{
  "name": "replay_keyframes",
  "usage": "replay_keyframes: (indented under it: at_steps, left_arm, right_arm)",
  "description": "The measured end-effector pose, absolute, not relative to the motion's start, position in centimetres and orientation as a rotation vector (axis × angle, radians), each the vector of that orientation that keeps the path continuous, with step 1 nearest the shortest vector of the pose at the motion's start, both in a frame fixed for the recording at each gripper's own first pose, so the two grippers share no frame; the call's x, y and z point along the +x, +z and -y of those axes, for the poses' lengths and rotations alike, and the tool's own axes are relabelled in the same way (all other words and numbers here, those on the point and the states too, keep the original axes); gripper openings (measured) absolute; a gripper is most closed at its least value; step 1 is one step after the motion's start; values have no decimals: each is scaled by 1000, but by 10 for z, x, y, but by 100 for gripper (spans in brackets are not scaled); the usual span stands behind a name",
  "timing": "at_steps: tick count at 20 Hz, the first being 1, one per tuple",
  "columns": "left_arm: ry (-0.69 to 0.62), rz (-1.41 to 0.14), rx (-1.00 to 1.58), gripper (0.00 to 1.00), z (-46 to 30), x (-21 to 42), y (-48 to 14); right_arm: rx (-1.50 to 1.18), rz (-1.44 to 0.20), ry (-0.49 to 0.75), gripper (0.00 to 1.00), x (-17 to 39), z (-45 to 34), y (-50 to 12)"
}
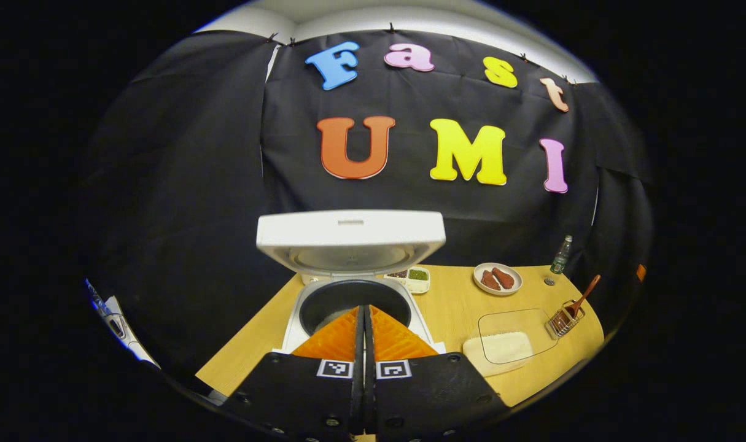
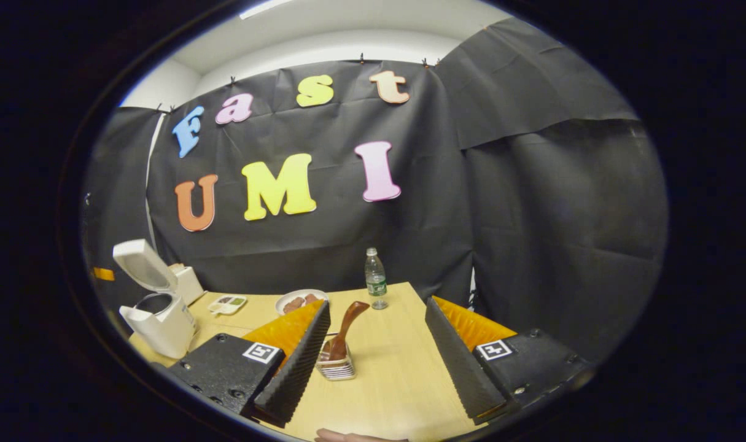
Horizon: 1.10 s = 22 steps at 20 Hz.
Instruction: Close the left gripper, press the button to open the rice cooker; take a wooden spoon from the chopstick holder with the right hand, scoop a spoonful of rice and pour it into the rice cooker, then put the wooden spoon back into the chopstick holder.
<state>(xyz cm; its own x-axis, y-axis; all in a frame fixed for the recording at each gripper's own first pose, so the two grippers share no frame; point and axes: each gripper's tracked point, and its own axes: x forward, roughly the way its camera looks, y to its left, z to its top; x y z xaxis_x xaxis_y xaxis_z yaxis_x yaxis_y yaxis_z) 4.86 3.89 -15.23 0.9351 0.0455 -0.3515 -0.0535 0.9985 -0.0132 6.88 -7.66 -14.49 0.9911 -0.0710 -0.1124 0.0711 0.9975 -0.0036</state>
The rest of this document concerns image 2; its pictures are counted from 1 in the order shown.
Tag white divided sauce dish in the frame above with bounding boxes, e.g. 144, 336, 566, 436
208, 295, 248, 316

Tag white rice cooker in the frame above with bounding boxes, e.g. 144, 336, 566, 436
112, 239, 198, 360

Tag metal wire chopstick holder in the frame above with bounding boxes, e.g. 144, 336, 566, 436
315, 341, 356, 381

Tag clear water bottle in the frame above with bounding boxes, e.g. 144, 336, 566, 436
365, 247, 389, 310

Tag long ceiling light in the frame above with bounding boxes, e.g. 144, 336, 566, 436
239, 0, 293, 20

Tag white round plate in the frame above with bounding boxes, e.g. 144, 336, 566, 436
275, 289, 329, 316

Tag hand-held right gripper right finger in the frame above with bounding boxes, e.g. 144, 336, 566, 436
425, 296, 596, 425

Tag black backdrop cloth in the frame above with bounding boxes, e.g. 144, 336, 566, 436
81, 17, 669, 369

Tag brown wooden spoon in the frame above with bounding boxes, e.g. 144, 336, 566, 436
321, 301, 371, 361

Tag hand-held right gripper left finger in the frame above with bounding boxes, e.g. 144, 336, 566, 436
164, 300, 332, 428

